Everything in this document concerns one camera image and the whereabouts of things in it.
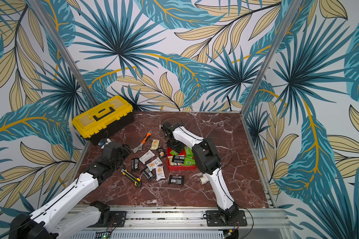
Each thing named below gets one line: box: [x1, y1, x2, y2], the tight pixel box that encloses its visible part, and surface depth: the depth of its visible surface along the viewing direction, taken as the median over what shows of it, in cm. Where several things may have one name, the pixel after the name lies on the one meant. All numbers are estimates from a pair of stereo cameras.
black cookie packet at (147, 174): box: [140, 167, 155, 182], surface depth 89 cm
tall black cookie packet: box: [131, 157, 140, 173], surface depth 92 cm
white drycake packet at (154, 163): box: [146, 156, 163, 172], surface depth 94 cm
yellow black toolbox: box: [71, 95, 135, 146], surface depth 96 cm
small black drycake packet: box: [156, 148, 167, 159], surface depth 97 cm
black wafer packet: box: [168, 175, 185, 185], surface depth 87 cm
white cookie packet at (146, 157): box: [138, 149, 156, 165], surface depth 96 cm
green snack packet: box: [183, 156, 196, 166], surface depth 92 cm
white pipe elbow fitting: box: [199, 173, 210, 185], surface depth 86 cm
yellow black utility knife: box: [120, 168, 142, 188], surface depth 87 cm
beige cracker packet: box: [150, 139, 161, 150], surface depth 102 cm
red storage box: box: [166, 145, 197, 171], surface depth 93 cm
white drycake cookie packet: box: [155, 165, 167, 181], surface depth 90 cm
